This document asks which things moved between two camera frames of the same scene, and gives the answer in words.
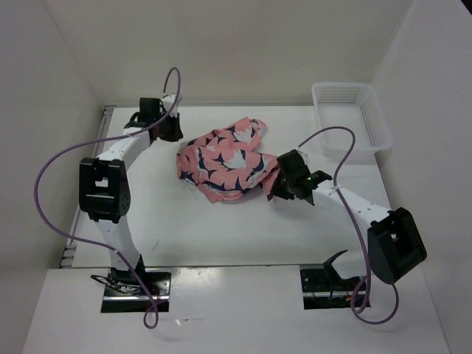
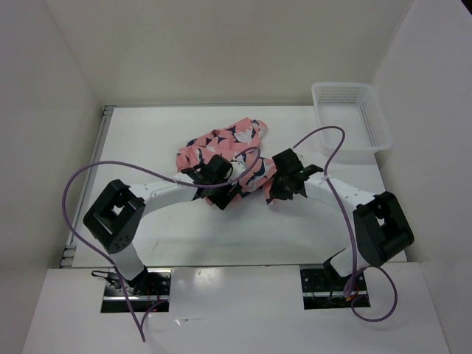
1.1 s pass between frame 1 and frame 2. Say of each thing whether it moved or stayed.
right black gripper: stayed
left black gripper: moved
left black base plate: stayed
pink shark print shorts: stayed
